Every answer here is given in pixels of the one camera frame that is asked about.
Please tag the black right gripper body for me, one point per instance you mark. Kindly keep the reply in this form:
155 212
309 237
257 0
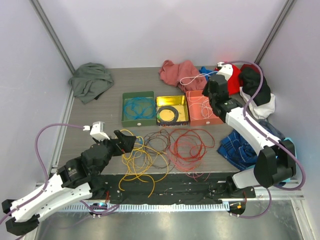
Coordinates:
206 92

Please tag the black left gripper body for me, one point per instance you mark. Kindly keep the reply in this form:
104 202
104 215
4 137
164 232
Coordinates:
114 150

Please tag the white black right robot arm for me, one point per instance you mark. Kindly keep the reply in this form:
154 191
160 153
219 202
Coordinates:
275 158

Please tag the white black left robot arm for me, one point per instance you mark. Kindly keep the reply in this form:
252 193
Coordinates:
78 180

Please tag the orange plastic tray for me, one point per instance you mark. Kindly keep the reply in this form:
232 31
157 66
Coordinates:
199 109

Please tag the pink cloth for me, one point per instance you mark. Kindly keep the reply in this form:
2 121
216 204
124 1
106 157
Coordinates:
182 75

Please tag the green plastic tray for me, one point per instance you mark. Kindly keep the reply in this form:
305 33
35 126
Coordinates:
138 109

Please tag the black cloth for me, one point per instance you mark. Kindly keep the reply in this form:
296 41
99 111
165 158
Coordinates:
251 81

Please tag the dark red cloth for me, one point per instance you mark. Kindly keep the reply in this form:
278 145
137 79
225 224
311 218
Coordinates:
250 66

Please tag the yellow metal tin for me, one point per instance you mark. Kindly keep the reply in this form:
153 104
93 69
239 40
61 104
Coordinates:
172 111

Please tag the white cloth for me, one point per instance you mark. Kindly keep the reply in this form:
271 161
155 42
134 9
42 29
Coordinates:
259 112

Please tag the blue plaid cloth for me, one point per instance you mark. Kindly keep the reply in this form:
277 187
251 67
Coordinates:
237 151

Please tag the grey denim cloth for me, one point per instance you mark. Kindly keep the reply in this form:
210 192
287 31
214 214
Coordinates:
271 129

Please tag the grey green cloth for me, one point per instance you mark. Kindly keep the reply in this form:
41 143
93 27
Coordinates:
90 81

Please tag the light blue cloth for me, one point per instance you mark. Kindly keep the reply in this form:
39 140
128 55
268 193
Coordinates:
295 154

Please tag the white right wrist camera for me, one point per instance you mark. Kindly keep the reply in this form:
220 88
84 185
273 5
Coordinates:
225 69

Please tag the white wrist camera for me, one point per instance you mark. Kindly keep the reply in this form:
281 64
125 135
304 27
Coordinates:
96 131
225 69

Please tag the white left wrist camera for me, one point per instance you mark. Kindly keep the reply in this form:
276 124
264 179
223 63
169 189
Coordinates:
96 131

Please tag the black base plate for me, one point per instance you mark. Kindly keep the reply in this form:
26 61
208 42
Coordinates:
174 188

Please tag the white slotted cable duct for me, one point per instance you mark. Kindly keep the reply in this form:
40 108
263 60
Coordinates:
146 208

